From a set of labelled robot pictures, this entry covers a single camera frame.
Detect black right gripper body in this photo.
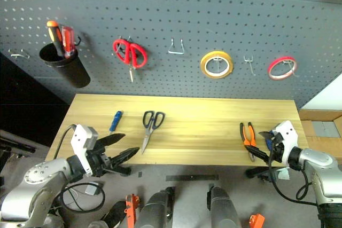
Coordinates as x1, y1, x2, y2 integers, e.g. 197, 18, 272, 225
268, 134, 284, 163

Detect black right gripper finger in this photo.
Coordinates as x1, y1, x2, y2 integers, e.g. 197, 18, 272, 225
258, 130, 274, 140
245, 145, 269, 163

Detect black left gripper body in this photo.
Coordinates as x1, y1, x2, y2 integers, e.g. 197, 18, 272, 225
87, 142, 120, 178

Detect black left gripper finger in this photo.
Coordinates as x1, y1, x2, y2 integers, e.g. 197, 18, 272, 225
110, 146, 141, 167
97, 132, 126, 149

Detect grey pegboard wall panel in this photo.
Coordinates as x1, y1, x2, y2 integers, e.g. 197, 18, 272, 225
0, 0, 342, 109

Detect small blue object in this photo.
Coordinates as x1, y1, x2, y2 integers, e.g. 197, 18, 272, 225
266, 130, 276, 151

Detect light blue paper scrap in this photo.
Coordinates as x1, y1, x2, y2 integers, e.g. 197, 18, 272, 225
277, 167, 291, 181

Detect small grey box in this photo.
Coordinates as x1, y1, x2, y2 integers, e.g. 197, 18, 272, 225
84, 184, 99, 196

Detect brown cardboard box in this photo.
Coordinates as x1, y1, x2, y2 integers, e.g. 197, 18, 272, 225
298, 108, 342, 165

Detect orange plastic part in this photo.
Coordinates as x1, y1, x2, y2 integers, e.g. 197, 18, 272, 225
125, 193, 140, 228
248, 213, 266, 228

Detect black shoe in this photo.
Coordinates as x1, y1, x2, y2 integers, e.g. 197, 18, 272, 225
100, 200, 127, 228

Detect dark rounded grey shape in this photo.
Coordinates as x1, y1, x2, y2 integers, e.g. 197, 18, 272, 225
138, 186, 176, 228
206, 184, 243, 228

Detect red tape roll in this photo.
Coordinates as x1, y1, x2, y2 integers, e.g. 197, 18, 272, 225
267, 56, 298, 81

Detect black tape strip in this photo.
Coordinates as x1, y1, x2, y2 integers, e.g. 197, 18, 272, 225
165, 174, 220, 182

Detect metal double prong hook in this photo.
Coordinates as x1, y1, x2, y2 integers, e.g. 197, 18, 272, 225
243, 55, 258, 77

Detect black cup holder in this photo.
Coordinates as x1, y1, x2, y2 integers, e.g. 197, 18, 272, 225
38, 44, 91, 89

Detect dark metal stand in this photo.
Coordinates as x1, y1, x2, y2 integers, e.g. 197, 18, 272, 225
0, 129, 37, 161

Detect yellow tape roll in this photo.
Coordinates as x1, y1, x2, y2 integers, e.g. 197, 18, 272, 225
200, 50, 235, 80

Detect metal loop pegboard hook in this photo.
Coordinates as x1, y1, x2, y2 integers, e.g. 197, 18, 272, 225
168, 38, 185, 55

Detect orange and black screwdriver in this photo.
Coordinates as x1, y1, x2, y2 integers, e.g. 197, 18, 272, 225
46, 20, 65, 58

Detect flat metal pegboard hook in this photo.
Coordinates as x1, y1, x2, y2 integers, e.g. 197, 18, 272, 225
8, 48, 30, 59

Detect orange handled pliers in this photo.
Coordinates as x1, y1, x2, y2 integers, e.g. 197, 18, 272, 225
239, 121, 258, 162

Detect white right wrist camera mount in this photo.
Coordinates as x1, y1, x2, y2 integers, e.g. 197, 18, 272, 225
274, 120, 299, 165

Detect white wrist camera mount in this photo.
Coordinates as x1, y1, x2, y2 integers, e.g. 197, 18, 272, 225
274, 120, 299, 165
70, 124, 99, 177

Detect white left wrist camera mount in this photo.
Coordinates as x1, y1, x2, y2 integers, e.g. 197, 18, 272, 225
70, 124, 99, 177

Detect black handled scissors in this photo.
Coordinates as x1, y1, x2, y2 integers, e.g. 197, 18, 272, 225
141, 110, 166, 155

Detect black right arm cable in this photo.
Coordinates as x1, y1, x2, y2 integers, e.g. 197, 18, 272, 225
268, 146, 320, 207

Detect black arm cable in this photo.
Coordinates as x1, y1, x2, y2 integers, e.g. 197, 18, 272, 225
268, 146, 320, 207
54, 124, 77, 160

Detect black floor cable loop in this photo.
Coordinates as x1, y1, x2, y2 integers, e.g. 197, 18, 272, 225
59, 182, 106, 213

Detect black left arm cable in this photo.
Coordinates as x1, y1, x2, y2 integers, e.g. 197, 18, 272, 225
54, 124, 77, 160

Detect red handled scissors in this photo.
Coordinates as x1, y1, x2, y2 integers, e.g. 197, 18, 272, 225
112, 38, 148, 83

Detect red handled screwdriver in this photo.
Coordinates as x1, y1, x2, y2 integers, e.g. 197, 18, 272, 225
61, 26, 76, 59

